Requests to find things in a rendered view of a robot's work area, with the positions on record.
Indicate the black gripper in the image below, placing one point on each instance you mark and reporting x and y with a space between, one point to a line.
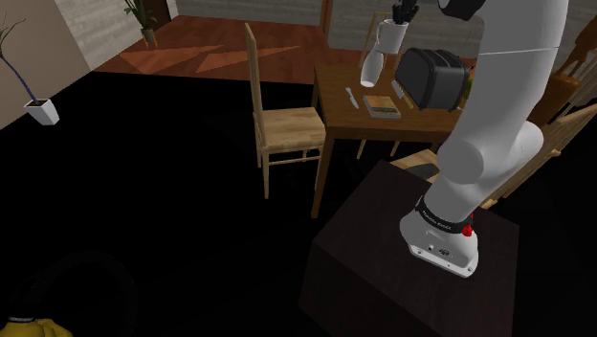
405 11

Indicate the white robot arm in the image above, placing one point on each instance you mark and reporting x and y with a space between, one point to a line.
501 93

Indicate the black toaster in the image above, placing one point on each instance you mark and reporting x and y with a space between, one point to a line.
431 77

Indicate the brown and green book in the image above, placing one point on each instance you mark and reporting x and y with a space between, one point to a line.
381 106

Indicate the small silver knife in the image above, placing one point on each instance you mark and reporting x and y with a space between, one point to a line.
352 98

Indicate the brown wooden table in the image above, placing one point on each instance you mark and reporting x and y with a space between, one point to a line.
345 119

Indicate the orange brown wooden chair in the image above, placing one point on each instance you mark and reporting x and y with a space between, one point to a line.
555 95

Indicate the dark robot stand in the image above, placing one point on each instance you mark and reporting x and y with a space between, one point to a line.
382 261

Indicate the green plant in grey pot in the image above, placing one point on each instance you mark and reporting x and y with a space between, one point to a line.
147 33

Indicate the plant in white square pot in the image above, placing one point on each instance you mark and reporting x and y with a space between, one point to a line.
43 112

